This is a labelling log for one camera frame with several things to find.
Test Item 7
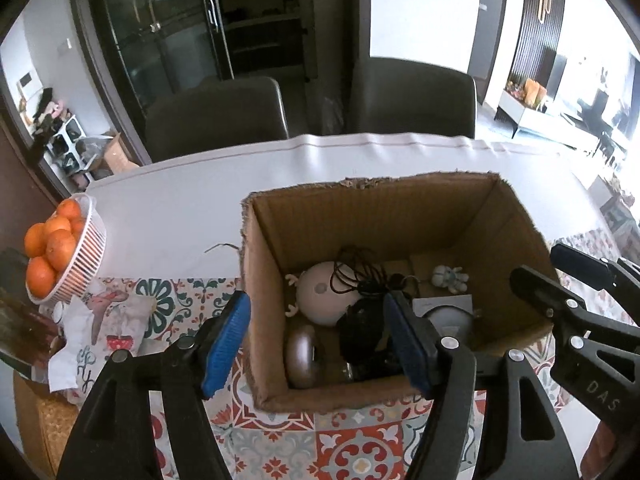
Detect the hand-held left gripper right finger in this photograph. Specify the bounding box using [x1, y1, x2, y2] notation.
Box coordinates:
[382, 292, 583, 480]

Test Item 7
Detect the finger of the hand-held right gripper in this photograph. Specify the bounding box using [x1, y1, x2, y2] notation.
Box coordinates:
[550, 242, 640, 306]
[510, 266, 601, 333]

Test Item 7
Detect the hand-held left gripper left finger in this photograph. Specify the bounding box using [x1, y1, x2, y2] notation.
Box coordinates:
[56, 290, 252, 480]

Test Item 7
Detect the round grey puck device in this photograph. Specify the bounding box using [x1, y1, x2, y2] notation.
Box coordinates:
[422, 305, 476, 347]

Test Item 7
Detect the black power adapter with cable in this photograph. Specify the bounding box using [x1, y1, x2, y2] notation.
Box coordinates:
[331, 245, 421, 361]

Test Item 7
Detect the brown cardboard box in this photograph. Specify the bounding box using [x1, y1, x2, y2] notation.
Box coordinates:
[240, 171, 563, 413]

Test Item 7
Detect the round taupe puck device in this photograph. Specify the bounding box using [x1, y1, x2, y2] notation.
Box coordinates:
[285, 324, 318, 389]

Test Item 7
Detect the small white figurine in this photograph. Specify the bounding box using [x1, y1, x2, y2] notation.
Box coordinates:
[432, 265, 471, 293]

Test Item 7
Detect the person's right hand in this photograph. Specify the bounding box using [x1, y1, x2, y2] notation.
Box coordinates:
[581, 417, 628, 480]

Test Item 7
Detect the white flat card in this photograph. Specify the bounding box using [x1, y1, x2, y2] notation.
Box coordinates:
[412, 294, 475, 318]

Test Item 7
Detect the white deer night lamp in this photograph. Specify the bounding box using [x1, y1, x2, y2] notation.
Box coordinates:
[284, 260, 363, 328]

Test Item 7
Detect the colourful tile-pattern table mat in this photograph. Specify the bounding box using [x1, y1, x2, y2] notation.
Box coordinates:
[75, 227, 631, 480]

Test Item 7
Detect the white table cover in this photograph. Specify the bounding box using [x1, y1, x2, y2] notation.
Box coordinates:
[85, 132, 608, 281]

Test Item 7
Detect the white low console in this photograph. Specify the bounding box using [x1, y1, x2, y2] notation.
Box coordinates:
[495, 92, 608, 151]

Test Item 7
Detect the crumpled white tissue paper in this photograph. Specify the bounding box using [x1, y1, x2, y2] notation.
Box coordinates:
[47, 295, 96, 392]

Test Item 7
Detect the white slatted fruit basket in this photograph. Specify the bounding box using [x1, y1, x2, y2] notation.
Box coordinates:
[26, 194, 107, 306]

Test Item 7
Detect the orange decor piece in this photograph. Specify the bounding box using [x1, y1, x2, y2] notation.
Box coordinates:
[522, 79, 548, 108]

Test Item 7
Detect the pile of oranges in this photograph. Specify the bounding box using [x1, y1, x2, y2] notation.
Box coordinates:
[24, 199, 87, 297]

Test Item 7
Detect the woven straw mat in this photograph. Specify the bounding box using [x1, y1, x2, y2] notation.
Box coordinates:
[12, 375, 76, 478]

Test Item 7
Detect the small brown carton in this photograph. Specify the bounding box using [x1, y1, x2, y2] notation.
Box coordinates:
[102, 132, 141, 173]

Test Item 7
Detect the dark grey dining chair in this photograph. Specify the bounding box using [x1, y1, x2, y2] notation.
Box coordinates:
[145, 76, 291, 163]
[347, 57, 477, 139]

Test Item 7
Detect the dark door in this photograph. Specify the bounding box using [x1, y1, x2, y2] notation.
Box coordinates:
[467, 0, 511, 103]

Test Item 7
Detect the white cube shelf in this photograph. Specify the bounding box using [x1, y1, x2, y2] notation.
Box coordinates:
[42, 115, 96, 186]

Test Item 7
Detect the black glass-door cabinet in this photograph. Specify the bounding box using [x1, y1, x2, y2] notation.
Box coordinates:
[70, 0, 321, 161]

